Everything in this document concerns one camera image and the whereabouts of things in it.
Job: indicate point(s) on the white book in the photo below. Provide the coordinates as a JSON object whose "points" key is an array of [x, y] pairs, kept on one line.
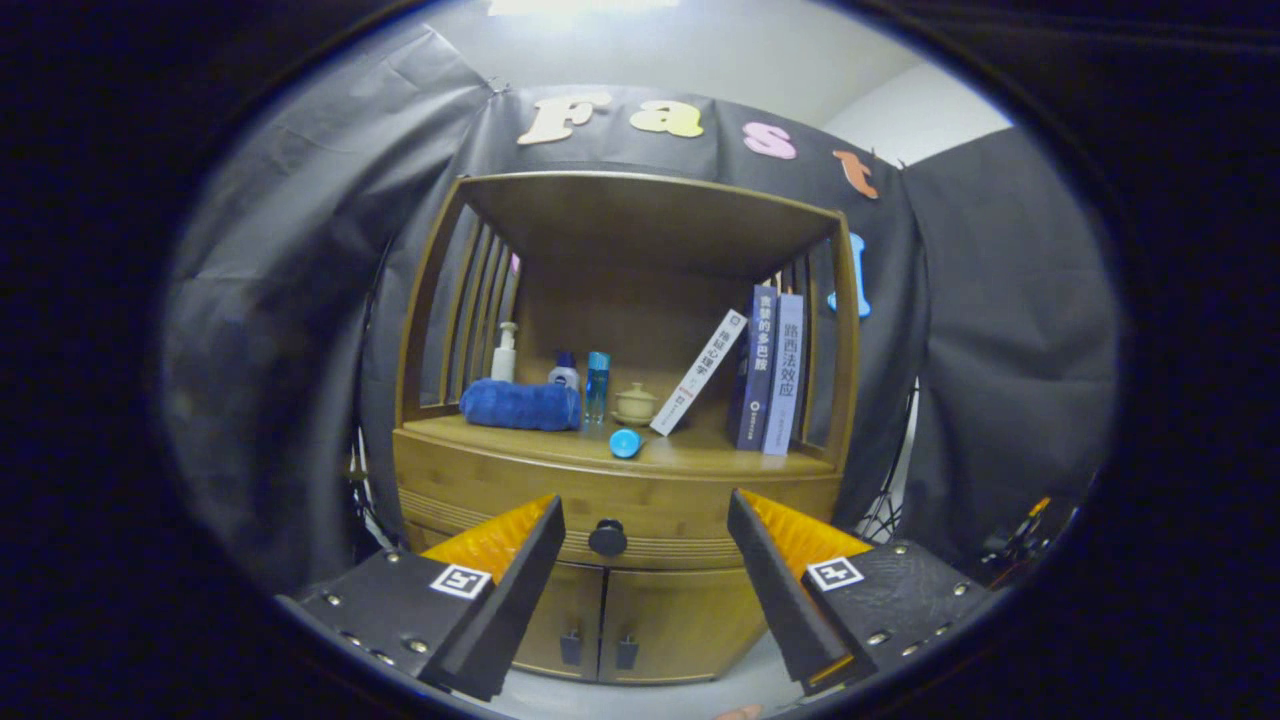
{"points": [[700, 370]]}

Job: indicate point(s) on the blue folded towel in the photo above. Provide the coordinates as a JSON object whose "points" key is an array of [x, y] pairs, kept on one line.
{"points": [[520, 405]]}

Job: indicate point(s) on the beige lidded teacup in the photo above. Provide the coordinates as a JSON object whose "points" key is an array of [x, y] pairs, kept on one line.
{"points": [[635, 405]]}

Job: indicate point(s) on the black tripod stand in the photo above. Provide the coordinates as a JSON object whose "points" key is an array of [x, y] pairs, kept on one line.
{"points": [[885, 520]]}

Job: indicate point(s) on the small blue cup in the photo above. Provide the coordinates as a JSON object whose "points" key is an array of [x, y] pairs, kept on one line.
{"points": [[625, 444]]}

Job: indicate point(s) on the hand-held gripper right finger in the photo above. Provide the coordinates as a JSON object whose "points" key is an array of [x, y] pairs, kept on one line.
{"points": [[775, 600]]}

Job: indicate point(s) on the wooden cabinet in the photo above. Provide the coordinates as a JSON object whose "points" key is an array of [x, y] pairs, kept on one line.
{"points": [[640, 220]]}

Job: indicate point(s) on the black backdrop cloth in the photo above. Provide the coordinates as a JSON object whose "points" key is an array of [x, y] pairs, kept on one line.
{"points": [[280, 300]]}

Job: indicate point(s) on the black and orange gripper device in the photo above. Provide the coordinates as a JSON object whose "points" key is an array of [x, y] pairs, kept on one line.
{"points": [[1030, 520]]}

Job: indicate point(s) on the dark blue book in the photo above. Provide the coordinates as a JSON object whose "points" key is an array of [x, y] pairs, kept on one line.
{"points": [[757, 370]]}

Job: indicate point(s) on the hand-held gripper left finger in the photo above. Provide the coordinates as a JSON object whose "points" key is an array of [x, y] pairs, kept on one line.
{"points": [[520, 600]]}

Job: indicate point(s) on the white pump bottle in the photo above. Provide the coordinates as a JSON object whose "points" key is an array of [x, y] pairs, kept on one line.
{"points": [[503, 362]]}

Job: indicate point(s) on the lavender book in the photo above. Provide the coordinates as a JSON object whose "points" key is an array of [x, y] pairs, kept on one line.
{"points": [[783, 375]]}

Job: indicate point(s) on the wooden cabinet door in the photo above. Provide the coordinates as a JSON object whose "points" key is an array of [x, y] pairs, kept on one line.
{"points": [[680, 620], [565, 610]]}

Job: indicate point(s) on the clear blue bottle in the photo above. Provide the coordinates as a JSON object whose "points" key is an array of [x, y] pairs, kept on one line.
{"points": [[597, 385]]}

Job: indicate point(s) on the white bottle blue cap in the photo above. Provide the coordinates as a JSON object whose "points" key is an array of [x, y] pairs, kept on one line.
{"points": [[563, 378]]}

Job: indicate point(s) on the wooden countertop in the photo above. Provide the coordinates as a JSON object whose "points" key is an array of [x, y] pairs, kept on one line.
{"points": [[700, 455]]}

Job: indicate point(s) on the wooden drawer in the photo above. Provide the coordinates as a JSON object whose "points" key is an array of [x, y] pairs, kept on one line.
{"points": [[650, 500]]}

